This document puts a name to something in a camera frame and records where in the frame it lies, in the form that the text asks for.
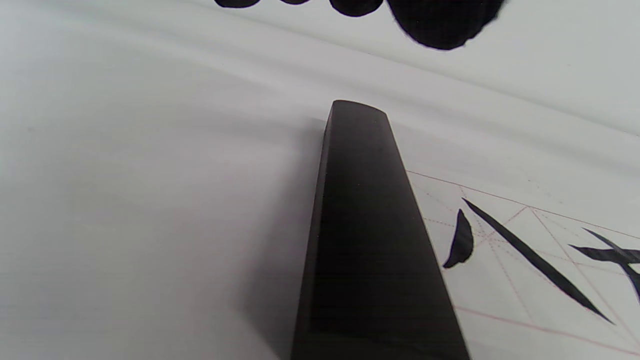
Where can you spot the person's left hand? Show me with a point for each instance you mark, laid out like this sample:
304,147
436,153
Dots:
445,25

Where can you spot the black bar paperweight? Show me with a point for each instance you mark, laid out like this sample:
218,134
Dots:
370,250

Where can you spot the red grid calligraphy paper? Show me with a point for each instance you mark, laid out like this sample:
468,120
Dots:
525,300

